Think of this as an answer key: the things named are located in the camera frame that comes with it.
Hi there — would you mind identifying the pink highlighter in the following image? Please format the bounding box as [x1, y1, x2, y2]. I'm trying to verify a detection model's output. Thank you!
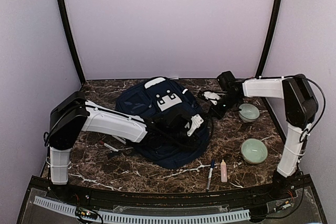
[220, 160, 228, 183]

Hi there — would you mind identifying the far green ceramic bowl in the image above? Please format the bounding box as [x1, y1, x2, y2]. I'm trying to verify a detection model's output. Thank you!
[238, 103, 260, 123]

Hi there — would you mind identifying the white slotted cable duct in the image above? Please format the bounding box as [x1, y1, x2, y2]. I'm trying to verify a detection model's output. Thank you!
[33, 195, 251, 224]

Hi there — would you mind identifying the green ceramic bowl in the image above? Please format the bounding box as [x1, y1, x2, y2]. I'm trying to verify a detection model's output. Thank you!
[240, 138, 268, 164]
[238, 103, 260, 123]

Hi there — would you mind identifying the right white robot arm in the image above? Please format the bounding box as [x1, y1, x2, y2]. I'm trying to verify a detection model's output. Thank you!
[202, 71, 320, 200]

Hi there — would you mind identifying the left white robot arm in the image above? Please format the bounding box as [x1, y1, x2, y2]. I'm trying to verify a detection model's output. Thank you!
[44, 91, 176, 201]

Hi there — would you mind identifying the left black frame post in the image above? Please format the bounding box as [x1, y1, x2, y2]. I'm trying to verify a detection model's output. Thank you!
[57, 0, 86, 85]

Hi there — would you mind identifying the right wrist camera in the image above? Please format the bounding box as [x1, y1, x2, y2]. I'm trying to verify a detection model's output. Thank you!
[197, 91, 221, 101]

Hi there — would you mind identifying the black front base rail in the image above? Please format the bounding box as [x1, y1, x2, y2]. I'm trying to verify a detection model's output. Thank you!
[28, 175, 313, 210]

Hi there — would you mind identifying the black frame post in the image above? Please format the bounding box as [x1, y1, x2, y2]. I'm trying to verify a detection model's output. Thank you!
[57, 0, 86, 85]
[255, 0, 281, 77]

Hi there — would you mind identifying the blue pen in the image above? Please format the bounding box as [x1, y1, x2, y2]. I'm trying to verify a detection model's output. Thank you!
[206, 159, 215, 192]

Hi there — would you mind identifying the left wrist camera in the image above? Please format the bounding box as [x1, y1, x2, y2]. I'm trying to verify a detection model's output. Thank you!
[184, 114, 204, 137]

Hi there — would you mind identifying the right black frame post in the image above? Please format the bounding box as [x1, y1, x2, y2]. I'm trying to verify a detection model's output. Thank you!
[255, 0, 281, 77]

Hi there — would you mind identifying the near green ceramic bowl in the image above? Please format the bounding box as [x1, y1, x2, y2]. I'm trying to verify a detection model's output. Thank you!
[240, 138, 268, 164]

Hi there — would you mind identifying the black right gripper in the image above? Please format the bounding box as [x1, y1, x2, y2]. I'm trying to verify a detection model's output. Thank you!
[209, 93, 242, 120]

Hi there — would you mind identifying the navy blue student backpack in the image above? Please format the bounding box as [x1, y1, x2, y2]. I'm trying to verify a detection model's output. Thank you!
[115, 77, 211, 169]

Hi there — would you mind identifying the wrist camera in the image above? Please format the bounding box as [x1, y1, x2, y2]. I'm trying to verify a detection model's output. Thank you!
[197, 91, 221, 101]
[184, 114, 204, 137]

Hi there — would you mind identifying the red cap marker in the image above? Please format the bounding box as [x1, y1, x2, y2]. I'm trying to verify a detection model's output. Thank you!
[99, 141, 119, 152]

